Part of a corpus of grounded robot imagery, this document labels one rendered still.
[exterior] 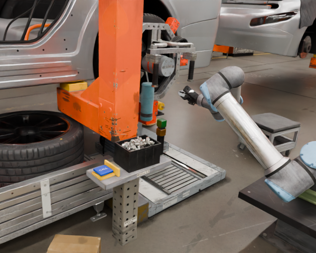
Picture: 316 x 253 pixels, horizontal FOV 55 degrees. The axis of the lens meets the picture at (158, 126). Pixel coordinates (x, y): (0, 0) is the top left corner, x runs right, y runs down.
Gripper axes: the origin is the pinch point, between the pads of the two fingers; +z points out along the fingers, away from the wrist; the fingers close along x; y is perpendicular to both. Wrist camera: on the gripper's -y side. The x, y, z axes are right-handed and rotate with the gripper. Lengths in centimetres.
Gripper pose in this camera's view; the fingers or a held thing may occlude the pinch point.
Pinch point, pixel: (178, 92)
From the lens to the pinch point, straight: 232.5
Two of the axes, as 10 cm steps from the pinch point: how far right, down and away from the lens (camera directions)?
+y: 4.7, 5.4, 7.0
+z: -6.7, -2.9, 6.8
